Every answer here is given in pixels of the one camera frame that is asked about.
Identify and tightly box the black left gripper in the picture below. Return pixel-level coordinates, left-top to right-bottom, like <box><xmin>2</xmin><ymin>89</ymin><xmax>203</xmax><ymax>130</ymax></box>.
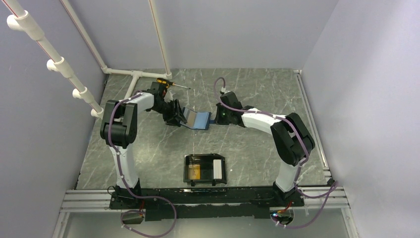
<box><xmin>151</xmin><ymin>100</ymin><xmax>187</xmax><ymax>127</ymax></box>

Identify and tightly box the blue leather card holder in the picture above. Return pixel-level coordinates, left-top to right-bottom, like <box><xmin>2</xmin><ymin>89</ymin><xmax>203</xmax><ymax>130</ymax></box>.
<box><xmin>189</xmin><ymin>112</ymin><xmax>211</xmax><ymax>130</ymax></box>

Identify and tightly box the black plastic card tray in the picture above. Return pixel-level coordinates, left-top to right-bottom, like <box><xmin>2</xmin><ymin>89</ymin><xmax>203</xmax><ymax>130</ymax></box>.
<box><xmin>183</xmin><ymin>153</ymin><xmax>227</xmax><ymax>186</ymax></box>

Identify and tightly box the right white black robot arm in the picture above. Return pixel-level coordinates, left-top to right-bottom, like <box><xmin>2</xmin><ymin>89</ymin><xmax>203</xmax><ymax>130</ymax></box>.
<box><xmin>214</xmin><ymin>91</ymin><xmax>315</xmax><ymax>206</ymax></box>

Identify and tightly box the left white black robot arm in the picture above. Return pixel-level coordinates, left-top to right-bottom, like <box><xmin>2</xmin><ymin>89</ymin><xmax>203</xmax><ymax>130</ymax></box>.
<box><xmin>100</xmin><ymin>78</ymin><xmax>187</xmax><ymax>208</ymax></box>

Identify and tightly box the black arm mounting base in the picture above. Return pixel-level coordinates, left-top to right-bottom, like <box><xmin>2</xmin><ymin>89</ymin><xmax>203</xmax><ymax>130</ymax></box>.
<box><xmin>109</xmin><ymin>186</ymin><xmax>305</xmax><ymax>221</ymax></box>

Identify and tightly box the gold card in holder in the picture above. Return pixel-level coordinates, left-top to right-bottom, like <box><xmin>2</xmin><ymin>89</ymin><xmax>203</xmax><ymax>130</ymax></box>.
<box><xmin>182</xmin><ymin>107</ymin><xmax>197</xmax><ymax>128</ymax></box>

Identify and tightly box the white card stack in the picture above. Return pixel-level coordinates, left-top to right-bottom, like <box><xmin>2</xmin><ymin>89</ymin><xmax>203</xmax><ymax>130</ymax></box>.
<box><xmin>213</xmin><ymin>159</ymin><xmax>222</xmax><ymax>179</ymax></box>

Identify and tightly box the yellow black screwdriver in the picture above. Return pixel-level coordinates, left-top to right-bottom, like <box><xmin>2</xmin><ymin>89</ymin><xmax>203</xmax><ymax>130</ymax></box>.
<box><xmin>156</xmin><ymin>78</ymin><xmax>190</xmax><ymax>89</ymax></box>

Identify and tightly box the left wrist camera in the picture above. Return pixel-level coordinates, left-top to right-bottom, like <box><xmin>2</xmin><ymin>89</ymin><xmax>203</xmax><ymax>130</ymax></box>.
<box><xmin>164</xmin><ymin>90</ymin><xmax>174</xmax><ymax>103</ymax></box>

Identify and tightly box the aluminium rail frame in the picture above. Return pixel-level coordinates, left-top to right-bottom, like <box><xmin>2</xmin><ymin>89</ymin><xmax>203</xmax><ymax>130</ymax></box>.
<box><xmin>63</xmin><ymin>79</ymin><xmax>342</xmax><ymax>229</ymax></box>

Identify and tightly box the white pvc pipe frame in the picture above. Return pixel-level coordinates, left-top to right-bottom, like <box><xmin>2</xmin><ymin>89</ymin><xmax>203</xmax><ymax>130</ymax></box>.
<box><xmin>2</xmin><ymin>0</ymin><xmax>172</xmax><ymax>119</ymax></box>

